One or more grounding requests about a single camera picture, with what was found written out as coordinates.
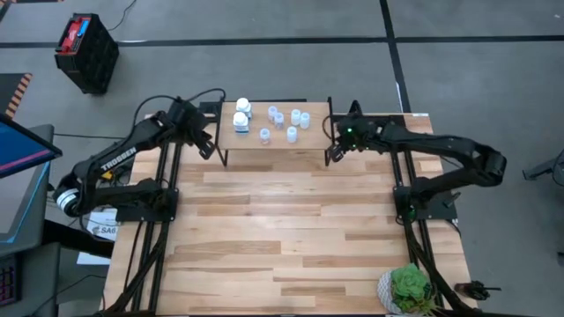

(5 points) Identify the black orange striped mat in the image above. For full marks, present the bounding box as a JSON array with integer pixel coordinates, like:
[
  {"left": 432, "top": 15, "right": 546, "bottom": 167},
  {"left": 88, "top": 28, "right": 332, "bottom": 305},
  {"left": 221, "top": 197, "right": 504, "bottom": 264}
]
[{"left": 0, "top": 72, "right": 33, "bottom": 120}]

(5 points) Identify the dark chair base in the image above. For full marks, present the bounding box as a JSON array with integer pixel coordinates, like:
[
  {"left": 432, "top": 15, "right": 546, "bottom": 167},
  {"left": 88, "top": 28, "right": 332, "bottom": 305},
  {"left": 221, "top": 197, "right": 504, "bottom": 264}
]
[{"left": 522, "top": 148, "right": 564, "bottom": 182}]

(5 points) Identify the black aluminium table frame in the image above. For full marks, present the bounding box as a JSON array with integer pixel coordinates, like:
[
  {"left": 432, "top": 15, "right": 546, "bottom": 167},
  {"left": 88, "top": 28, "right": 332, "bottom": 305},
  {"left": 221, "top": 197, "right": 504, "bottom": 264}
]
[{"left": 103, "top": 114, "right": 479, "bottom": 317}]

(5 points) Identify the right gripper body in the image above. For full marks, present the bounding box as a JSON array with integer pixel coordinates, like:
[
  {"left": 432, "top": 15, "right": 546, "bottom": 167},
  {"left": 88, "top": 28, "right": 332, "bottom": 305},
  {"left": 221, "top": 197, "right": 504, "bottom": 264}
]
[{"left": 328, "top": 114, "right": 381, "bottom": 163}]

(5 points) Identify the thin black floor cable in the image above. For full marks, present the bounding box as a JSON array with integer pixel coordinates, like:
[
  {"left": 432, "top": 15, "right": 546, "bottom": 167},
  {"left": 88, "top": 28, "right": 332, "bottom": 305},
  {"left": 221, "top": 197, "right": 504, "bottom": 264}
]
[{"left": 53, "top": 132, "right": 138, "bottom": 141}]

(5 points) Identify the black lever handle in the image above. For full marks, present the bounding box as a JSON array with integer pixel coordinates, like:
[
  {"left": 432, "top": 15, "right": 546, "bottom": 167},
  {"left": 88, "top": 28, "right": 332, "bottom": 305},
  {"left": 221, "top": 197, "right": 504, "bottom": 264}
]
[{"left": 442, "top": 190, "right": 463, "bottom": 209}]

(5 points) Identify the wooden shelf with black frame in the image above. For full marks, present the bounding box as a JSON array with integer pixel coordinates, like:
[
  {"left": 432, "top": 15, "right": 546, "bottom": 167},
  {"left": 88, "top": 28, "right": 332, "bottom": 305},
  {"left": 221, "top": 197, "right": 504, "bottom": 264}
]
[{"left": 215, "top": 95, "right": 336, "bottom": 168}]

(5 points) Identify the black handheld tool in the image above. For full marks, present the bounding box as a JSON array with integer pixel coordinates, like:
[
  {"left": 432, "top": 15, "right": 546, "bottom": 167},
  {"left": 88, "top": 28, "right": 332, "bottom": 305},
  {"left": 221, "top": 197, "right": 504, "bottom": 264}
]
[{"left": 453, "top": 279, "right": 502, "bottom": 301}]

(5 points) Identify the white Trader Joe's melatonin bottle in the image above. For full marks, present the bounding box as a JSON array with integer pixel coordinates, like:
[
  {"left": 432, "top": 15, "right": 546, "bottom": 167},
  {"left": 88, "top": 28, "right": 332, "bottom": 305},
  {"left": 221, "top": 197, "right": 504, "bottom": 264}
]
[
  {"left": 232, "top": 111, "right": 251, "bottom": 135},
  {"left": 235, "top": 97, "right": 254, "bottom": 119}
]

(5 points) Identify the backlit black keyboard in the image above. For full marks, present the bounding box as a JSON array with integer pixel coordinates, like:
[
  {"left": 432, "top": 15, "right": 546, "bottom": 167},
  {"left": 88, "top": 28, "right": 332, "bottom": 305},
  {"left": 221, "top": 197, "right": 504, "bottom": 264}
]
[{"left": 0, "top": 254, "right": 22, "bottom": 308}]

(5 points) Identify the white printed paper sheet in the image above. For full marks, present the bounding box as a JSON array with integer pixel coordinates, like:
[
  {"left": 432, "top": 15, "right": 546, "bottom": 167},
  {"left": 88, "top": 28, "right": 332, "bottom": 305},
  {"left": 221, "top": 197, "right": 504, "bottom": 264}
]
[{"left": 76, "top": 208, "right": 120, "bottom": 267}]

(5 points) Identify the monitor with blue screen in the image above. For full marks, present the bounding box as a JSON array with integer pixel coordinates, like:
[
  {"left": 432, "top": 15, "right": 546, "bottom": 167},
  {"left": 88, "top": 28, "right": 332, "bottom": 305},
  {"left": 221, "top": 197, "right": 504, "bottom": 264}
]
[{"left": 0, "top": 113, "right": 63, "bottom": 180}]

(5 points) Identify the black plastic crate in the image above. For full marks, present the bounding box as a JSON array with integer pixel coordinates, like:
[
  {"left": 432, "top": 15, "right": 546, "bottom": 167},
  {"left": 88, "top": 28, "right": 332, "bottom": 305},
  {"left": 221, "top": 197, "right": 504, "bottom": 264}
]
[{"left": 54, "top": 11, "right": 121, "bottom": 96}]

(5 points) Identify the red case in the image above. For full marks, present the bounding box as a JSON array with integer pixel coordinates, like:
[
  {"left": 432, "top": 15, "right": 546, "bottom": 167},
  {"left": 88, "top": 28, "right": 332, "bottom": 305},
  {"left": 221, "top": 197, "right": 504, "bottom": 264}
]
[{"left": 59, "top": 16, "right": 92, "bottom": 55}]

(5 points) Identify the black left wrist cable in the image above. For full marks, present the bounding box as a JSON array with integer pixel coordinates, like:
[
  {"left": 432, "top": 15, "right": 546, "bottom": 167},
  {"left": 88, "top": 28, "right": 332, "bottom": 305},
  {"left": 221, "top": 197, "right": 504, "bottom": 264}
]
[{"left": 131, "top": 87, "right": 227, "bottom": 129}]

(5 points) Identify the green succulent in white pot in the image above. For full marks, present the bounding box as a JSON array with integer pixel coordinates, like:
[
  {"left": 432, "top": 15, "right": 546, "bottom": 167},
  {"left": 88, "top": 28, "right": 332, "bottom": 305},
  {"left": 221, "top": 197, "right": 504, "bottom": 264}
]
[{"left": 376, "top": 262, "right": 437, "bottom": 316}]

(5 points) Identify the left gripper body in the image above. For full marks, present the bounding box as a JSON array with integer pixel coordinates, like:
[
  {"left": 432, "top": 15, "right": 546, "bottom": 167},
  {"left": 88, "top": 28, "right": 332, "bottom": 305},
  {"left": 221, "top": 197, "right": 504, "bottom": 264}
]
[{"left": 165, "top": 97, "right": 217, "bottom": 160}]

